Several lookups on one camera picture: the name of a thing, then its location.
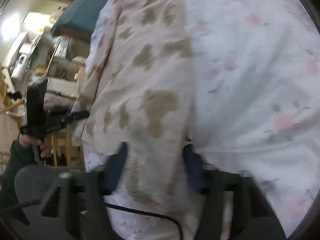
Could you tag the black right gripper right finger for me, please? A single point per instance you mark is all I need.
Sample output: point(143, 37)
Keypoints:
point(196, 174)

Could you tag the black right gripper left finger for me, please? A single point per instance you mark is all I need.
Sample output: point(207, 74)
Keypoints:
point(114, 168)

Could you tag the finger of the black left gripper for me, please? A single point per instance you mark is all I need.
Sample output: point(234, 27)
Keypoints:
point(76, 116)

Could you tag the beige patterned pajama pants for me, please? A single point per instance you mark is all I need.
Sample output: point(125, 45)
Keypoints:
point(139, 89)

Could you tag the green left sleeve forearm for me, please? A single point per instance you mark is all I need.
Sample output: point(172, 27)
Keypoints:
point(20, 157)

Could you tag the left hand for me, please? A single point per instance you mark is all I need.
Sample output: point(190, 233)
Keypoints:
point(45, 145)

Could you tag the teal mattress edge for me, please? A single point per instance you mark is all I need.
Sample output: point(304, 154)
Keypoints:
point(78, 20)

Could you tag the white floral bed sheet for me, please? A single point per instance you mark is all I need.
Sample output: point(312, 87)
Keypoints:
point(256, 99)

